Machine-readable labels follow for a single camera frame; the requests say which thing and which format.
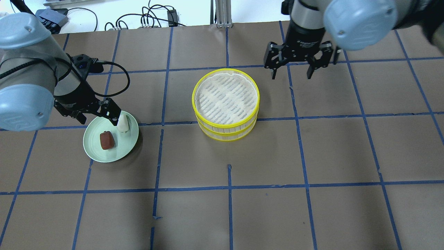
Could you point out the brown bun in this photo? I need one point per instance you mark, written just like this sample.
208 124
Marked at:
107 140

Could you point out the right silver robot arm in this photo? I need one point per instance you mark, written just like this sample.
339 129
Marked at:
356 24

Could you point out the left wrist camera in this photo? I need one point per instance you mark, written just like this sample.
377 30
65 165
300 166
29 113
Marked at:
87 65

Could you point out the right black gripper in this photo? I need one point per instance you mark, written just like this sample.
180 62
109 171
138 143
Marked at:
304 39

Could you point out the black power adapter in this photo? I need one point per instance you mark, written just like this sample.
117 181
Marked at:
173 19

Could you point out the white steamed bun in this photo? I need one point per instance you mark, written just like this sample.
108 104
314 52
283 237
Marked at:
123 125

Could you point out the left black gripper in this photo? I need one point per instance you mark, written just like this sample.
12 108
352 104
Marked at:
74 98

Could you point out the aluminium frame post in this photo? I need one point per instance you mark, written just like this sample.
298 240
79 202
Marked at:
223 13

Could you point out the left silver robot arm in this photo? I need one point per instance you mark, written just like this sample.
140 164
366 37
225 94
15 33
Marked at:
38 76

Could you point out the black camera tripod arm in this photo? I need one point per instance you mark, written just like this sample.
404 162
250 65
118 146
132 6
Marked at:
21 6

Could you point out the black power brick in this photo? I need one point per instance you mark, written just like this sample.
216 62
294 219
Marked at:
53 18

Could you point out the light green plate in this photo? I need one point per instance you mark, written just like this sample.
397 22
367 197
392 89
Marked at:
124 142

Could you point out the yellow steamer layer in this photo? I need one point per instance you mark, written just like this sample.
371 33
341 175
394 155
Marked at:
227 134
226 98

